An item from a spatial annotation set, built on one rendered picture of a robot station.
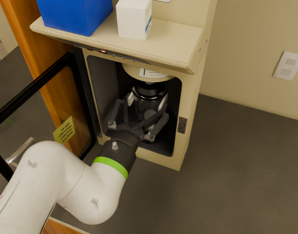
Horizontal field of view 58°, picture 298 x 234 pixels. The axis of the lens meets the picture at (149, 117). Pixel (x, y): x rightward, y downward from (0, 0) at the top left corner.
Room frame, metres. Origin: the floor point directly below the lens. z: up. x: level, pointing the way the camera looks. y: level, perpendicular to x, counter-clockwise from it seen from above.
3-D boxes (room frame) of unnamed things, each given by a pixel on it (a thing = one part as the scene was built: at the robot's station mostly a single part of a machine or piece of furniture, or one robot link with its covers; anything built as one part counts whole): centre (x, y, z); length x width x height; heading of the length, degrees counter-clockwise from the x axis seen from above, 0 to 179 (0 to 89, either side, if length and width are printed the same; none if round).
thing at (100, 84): (0.63, 0.00, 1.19); 0.26 x 0.24 x 0.35; 69
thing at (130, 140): (0.42, 0.06, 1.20); 0.09 x 0.08 x 0.07; 159
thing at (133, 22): (0.45, 0.03, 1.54); 0.05 x 0.05 x 0.06; 77
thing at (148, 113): (0.57, 0.00, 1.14); 0.11 x 0.11 x 0.21
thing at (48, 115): (0.42, 0.26, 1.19); 0.30 x 0.01 x 0.40; 152
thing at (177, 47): (0.46, 0.06, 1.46); 0.32 x 0.12 x 0.10; 69
